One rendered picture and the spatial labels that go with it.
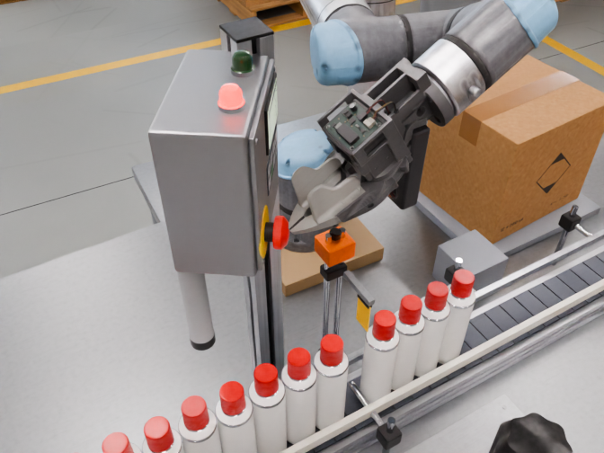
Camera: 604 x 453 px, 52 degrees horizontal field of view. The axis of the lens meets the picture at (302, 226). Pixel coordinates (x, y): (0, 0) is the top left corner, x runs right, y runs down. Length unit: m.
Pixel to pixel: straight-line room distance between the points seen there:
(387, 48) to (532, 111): 0.66
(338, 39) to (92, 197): 2.33
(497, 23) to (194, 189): 0.35
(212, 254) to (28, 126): 2.94
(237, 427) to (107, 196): 2.17
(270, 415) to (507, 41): 0.57
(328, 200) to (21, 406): 0.76
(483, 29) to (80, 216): 2.38
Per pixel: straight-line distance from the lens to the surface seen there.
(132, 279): 1.36
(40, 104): 3.74
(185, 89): 0.65
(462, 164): 1.37
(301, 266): 1.29
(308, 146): 1.22
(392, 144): 0.64
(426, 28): 0.77
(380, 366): 0.98
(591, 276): 1.38
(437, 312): 0.99
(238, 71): 0.66
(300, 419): 0.96
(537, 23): 0.71
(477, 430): 1.09
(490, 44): 0.68
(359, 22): 0.76
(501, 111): 1.34
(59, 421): 1.19
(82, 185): 3.05
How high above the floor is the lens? 1.79
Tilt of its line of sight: 42 degrees down
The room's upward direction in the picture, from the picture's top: straight up
